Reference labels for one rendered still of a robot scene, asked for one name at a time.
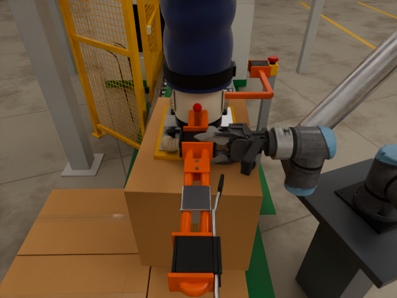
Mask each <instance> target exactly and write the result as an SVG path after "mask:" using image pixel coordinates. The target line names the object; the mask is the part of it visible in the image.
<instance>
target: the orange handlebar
mask: <svg viewBox="0 0 397 298"><path fill-rule="evenodd" d="M258 76H259V78H260V80H261V83H262V86H263V88H264V90H265V92H225V96H224V98H225V99H270V98H273V96H274V92H273V90H272V88H271V86H270V84H269V82H268V80H267V78H266V75H265V73H264V71H263V70H259V71H258ZM188 126H194V115H193V110H189V115H188ZM201 126H209V125H208V111H207V110H202V116H201ZM193 181H201V186H210V159H209V151H208V150H207V149H203V150H202V151H201V158H194V151H193V150H191V149H188V150H187V151H186V158H185V160H184V183H183V186H192V185H193ZM180 232H191V213H190V212H183V213H182V214H181V221H180ZM200 232H211V214H210V213H209V212H203V213H201V215H200ZM177 286H178V288H179V289H180V292H182V293H183V294H185V295H186V296H190V297H199V296H203V295H204V294H206V293H207V292H208V291H209V290H210V288H211V286H212V284H211V283H208V282H198V283H192V282H186V281H182V282H179V283H177Z"/></svg>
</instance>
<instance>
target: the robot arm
mask: <svg viewBox="0 0 397 298"><path fill-rule="evenodd" d="M396 72H397V27H396V28H395V29H394V30H393V31H392V32H391V33H390V34H389V35H388V36H387V37H386V38H385V39H384V40H383V41H382V42H381V43H380V44H379V45H378V46H377V47H376V48H375V49H374V50H373V51H372V52H371V53H370V54H369V55H368V56H367V57H366V58H365V59H364V60H363V61H362V62H361V63H360V64H359V65H358V66H357V67H356V68H355V69H354V70H353V71H352V72H351V73H349V74H348V75H347V76H346V77H345V78H344V79H343V80H342V81H341V82H340V83H339V84H338V85H337V86H336V87H335V88H334V89H333V90H332V91H331V92H330V93H329V94H328V95H327V96H326V97H325V98H324V99H323V100H322V101H321V102H320V103H319V104H318V105H317V106H316V107H315V108H314V109H313V110H312V111H311V112H310V113H309V114H308V115H307V116H306V117H305V118H304V119H303V120H302V121H301V122H300V123H299V124H298V125H297V126H295V127H272V128H271V130H270V131H268V130H267V128H262V130H261V131H250V130H249V128H248V125H247V123H229V125H228V128H227V131H225V132H220V131H219V130H218V129H217V128H216V127H214V126H209V127H208V129H207V131H206V132H204V133H201V134H197V135H195V136H194V139H196V140H198V141H200V142H202V141H207V142H216V143H218V144H219V145H225V144H226V143H227V148H228V149H229V150H228V151H227V150H217V149H216V157H215V158H213V160H212V161H210V163H214V164H222V165H228V164H233V163H237V162H240V160H241V162H240V165H241V170H240V173H241V174H244V175H247V176H249V175H250V174H251V172H252V170H253V169H254V168H255V166H256V163H257V161H258V159H259V157H260V156H261V154H262V151H264V154H265V156H270V157H271V159H273V160H280V161H281V163H282V167H283V169H284V172H285V180H284V186H285V188H286V189H287V191H289V192H290V193H292V194H293V195H297V196H308V195H310V194H312V193H313V191H314V189H315V188H316V187H317V181H318V178H319V175H320V173H321V169H322V167H323V164H324V160H325V159H327V160H330V159H332V158H333V157H334V156H335V155H336V151H337V140H336V136H335V134H334V132H333V130H332V129H333V128H334V127H335V126H336V125H338V124H339V123H340V122H341V121H342V120H343V119H345V117H346V116H348V115H349V114H350V113H351V112H352V111H353V110H355V109H356V108H357V107H358V106H359V105H360V104H361V103H362V102H363V101H364V100H366V99H367V98H368V97H369V96H370V95H371V94H372V93H373V92H374V91H375V90H377V89H378V88H379V87H380V86H381V85H383V84H384V83H385V82H386V81H387V80H388V79H389V78H390V77H391V76H392V75H394V74H395V73H396ZM353 201H354V204H355V205H356V207H357V208H358V209H359V210H360V211H361V212H363V213H364V214H365V215H367V216H369V217H371V218H373V219H376V220H379V221H383V222H397V144H388V145H384V146H382V147H380V149H379V150H378V152H377V154H376V155H375V158H374V160H373V163H372V165H371V168H370V170H369V172H368V175H367V178H366V180H365V182H364V183H363V184H362V185H361V186H359V187H358V188H357V189H356V190H355V192H354V195H353Z"/></svg>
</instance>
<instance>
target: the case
mask: <svg viewBox="0 0 397 298"><path fill-rule="evenodd" d="M165 106H170V98H161V97H159V98H158V100H157V103H156V105H155V108H154V111H153V113H152V116H151V119H150V121H149V124H148V127H147V130H146V132H145V135H144V138H143V140H142V143H141V146H140V148H139V151H138V154H137V157H136V159H135V162H134V165H133V168H132V170H131V173H130V175H129V179H128V181H127V184H126V186H125V189H124V194H125V199H126V204H127V207H128V211H129V216H130V219H131V224H132V228H133V231H134V236H135V241H136V245H137V248H138V253H139V257H140V260H141V265H143V266H156V267H172V262H173V244H172V237H171V234H172V232H180V221H181V213H180V208H181V196H182V189H183V183H184V161H183V160H155V159H154V153H155V148H156V145H157V140H158V135H159V131H160V126H161V121H162V116H163V113H164V108H165ZM228 106H233V108H234V112H235V118H236V123H247V125H248V128H249V130H250V131H251V129H250V123H249V117H248V110H247V107H246V101H245V99H229V102H228ZM240 162H241V160H240ZM240 162H237V163H233V164H228V165H222V164H214V163H210V188H211V196H212V200H211V208H212V209H213V206H214V202H215V199H216V195H217V187H218V184H219V180H220V175H221V174H224V183H223V189H222V194H221V197H220V198H219V202H218V206H217V210H216V235H217V237H220V243H221V253H222V270H243V271H248V269H249V263H250V258H251V254H252V248H253V243H254V239H255V234H256V228H257V224H258V219H259V213H260V209H261V204H262V198H263V194H262V188H261V181H260V178H259V172H258V165H257V163H256V166H255V168H254V169H253V170H252V172H251V174H250V175H249V176H247V175H244V174H241V173H240V170H241V165H240Z"/></svg>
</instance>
